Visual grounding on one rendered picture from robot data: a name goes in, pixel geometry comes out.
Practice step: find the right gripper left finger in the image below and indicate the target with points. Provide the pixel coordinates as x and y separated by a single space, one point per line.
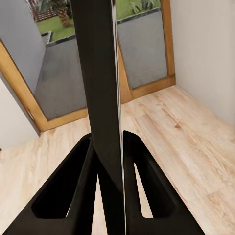
64 205

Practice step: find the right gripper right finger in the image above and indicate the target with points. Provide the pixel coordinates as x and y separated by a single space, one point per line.
170 214

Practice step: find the door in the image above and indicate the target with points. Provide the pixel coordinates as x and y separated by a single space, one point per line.
40 61

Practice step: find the poster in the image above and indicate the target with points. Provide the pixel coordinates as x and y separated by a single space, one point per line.
95 24

